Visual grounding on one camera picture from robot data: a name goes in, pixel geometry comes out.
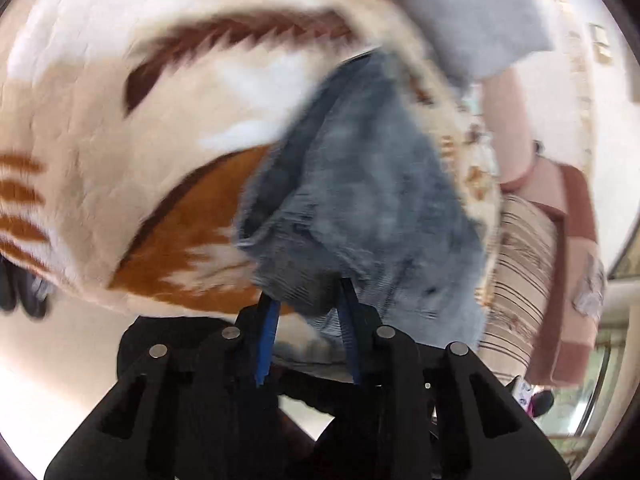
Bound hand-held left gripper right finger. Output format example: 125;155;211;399
336;277;572;480

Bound beige leaf-print blanket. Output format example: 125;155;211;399
0;0;503;376

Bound grey quilted pillow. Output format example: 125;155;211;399
360;0;557;87

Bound beige striped pillow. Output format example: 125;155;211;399
477;194;560;382

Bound pink bolster cushion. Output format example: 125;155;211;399
479;67;538;195

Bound blue-grey denim pants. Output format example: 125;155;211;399
235;47;488;376

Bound pink and white object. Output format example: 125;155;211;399
517;379;557;418

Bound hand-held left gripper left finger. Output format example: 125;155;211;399
44;294;282;480

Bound black object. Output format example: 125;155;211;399
0;257;53;320

